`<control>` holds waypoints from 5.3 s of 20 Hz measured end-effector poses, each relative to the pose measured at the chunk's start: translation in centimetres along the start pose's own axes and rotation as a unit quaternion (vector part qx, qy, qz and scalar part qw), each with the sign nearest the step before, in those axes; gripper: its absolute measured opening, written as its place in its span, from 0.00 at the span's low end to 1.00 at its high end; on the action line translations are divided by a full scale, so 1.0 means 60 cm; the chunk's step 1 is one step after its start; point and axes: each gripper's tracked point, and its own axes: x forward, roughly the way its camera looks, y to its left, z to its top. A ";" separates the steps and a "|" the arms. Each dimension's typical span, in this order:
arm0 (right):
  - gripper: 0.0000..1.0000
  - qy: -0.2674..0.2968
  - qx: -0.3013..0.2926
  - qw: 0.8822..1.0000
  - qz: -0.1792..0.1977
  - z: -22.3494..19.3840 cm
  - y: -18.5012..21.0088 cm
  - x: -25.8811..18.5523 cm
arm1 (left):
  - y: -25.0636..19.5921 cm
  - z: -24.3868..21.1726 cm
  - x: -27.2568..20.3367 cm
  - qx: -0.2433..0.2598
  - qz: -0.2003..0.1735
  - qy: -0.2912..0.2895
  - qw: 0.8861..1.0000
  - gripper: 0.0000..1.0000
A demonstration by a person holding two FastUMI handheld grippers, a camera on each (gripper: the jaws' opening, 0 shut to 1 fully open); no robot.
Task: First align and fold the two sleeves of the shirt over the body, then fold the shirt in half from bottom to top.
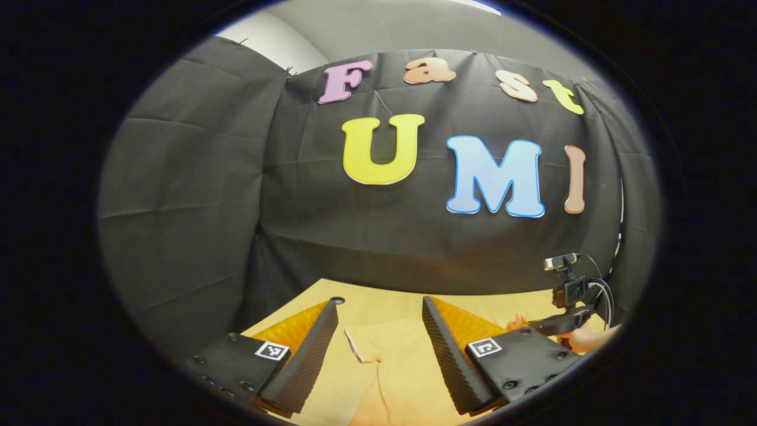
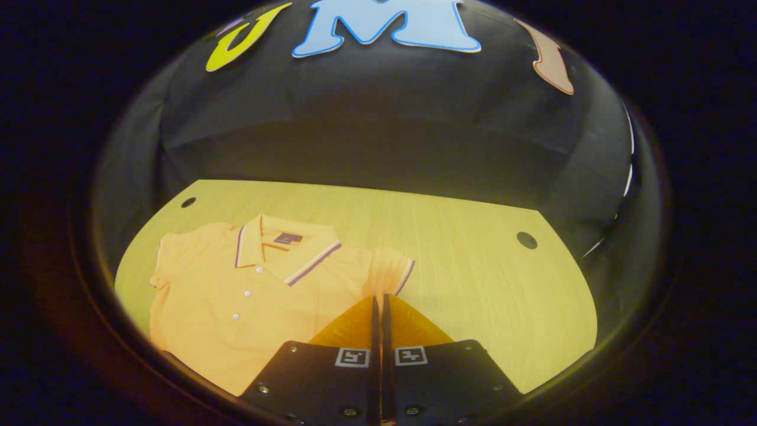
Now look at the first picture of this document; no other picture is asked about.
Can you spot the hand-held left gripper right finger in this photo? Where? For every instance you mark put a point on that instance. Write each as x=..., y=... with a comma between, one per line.
x=446, y=367

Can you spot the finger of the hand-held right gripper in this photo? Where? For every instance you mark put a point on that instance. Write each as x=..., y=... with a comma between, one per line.
x=562, y=322

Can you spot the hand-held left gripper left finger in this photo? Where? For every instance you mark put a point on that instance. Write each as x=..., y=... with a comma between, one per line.
x=313, y=355

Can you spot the orange T-shirt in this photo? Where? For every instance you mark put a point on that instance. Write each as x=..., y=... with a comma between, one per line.
x=396, y=367

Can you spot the ceiling light panel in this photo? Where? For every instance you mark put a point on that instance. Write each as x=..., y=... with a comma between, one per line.
x=482, y=6

